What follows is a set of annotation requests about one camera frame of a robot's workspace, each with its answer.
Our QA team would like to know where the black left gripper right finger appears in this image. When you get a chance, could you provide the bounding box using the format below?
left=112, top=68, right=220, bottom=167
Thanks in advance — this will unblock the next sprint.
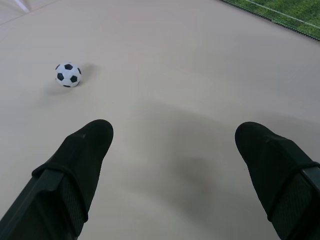
left=234, top=121, right=320, bottom=240

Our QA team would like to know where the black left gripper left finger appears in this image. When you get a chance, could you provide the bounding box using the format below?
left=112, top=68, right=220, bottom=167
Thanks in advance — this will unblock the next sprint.
left=0, top=119, right=114, bottom=240

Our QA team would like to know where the small black-white soccer ball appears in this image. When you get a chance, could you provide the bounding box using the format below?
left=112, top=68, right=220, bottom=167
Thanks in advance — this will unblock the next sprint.
left=54, top=61, right=83, bottom=89

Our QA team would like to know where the green turf field mat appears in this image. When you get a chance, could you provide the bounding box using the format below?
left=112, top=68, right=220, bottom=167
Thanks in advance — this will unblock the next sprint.
left=219, top=0, right=320, bottom=42

